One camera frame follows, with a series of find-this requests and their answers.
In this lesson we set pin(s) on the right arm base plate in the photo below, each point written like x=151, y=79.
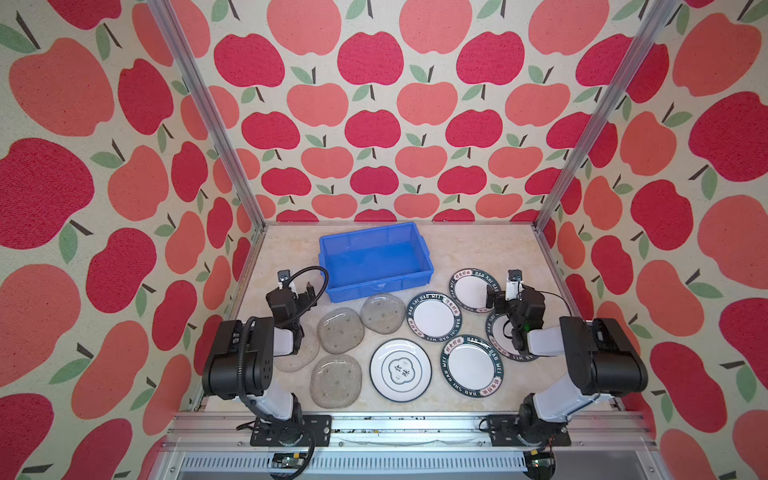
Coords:
x=507, y=429

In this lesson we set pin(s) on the aluminium frame post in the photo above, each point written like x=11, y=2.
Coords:
x=650, y=28
x=173, y=34

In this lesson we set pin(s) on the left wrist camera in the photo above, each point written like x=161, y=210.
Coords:
x=284, y=276

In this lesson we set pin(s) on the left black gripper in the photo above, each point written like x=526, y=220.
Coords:
x=288, y=324

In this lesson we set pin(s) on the right aluminium frame post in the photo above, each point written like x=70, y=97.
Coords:
x=650, y=28

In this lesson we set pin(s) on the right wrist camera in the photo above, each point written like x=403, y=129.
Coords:
x=514, y=284

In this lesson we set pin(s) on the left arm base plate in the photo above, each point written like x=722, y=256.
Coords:
x=280, y=433

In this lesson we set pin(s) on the clear glass plate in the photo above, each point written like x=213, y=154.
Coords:
x=340, y=331
x=383, y=313
x=336, y=381
x=310, y=347

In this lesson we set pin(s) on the blue plastic bin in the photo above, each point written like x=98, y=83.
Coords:
x=376, y=260

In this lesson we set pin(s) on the aluminium front rail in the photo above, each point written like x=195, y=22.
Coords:
x=389, y=445

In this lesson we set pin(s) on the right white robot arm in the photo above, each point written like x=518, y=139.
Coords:
x=601, y=361

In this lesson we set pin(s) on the green rim plate front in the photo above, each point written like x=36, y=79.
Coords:
x=471, y=366

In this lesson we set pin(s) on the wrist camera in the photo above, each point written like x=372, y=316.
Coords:
x=514, y=284
x=284, y=276

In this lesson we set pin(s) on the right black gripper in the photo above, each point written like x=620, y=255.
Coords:
x=519, y=327

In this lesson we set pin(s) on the left aluminium frame post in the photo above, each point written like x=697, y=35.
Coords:
x=173, y=34

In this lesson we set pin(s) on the white plate clover pattern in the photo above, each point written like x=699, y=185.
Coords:
x=400, y=370

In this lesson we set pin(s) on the green rim plate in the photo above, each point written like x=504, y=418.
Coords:
x=471, y=366
x=499, y=332
x=434, y=316
x=469, y=289

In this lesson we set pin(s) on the clear glass plate front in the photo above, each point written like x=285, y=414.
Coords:
x=336, y=381

